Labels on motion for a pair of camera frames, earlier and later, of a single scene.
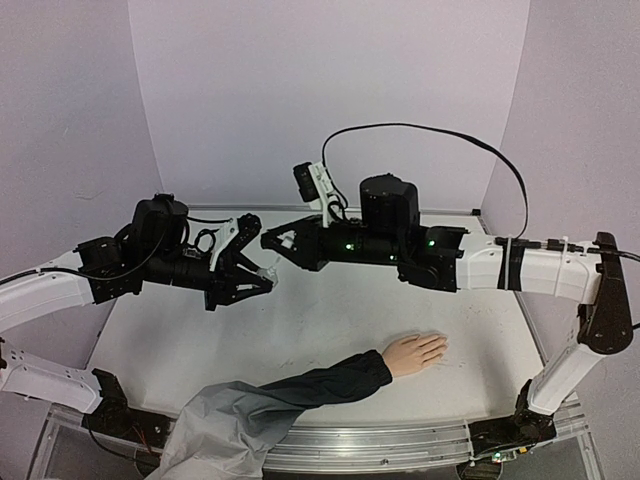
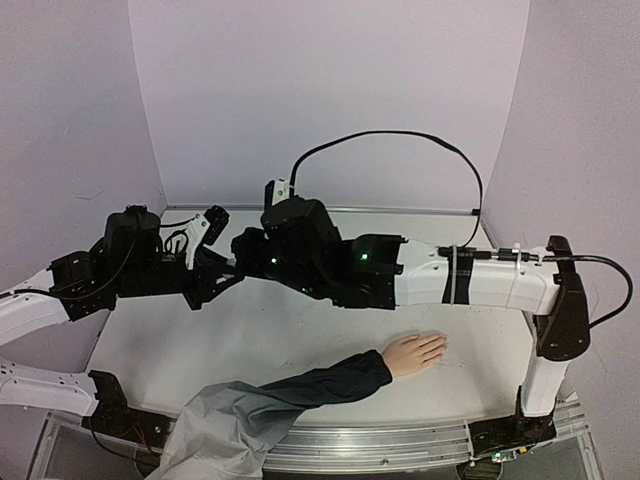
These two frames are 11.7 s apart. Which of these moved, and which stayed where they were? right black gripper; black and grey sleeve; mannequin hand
Moved: right black gripper
Stayed: mannequin hand; black and grey sleeve
